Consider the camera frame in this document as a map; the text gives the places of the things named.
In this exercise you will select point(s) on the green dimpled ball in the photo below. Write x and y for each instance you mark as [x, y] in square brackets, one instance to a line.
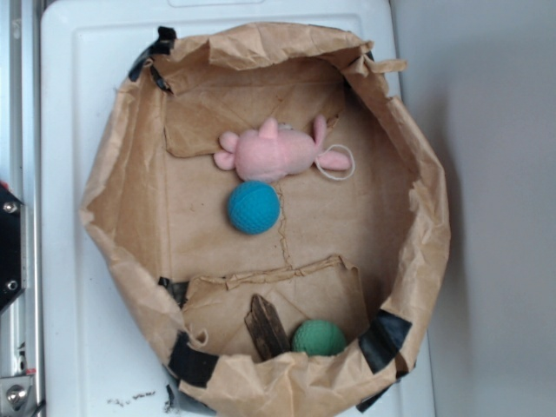
[318, 337]

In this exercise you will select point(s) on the pink plush bunny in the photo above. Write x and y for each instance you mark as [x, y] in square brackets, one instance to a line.
[275, 151]

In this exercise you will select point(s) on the aluminium frame rail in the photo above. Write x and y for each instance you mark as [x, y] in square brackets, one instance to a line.
[22, 369]

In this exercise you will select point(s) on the brown paper bag bin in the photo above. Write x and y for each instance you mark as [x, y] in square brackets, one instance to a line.
[155, 205]

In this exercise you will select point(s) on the dark brown wood piece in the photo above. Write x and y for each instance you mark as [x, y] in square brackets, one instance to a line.
[266, 329]

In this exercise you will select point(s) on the blue dimpled ball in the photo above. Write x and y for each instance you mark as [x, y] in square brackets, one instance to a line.
[253, 207]

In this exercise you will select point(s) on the black metal bracket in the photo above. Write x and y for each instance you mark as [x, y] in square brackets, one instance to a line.
[11, 234]

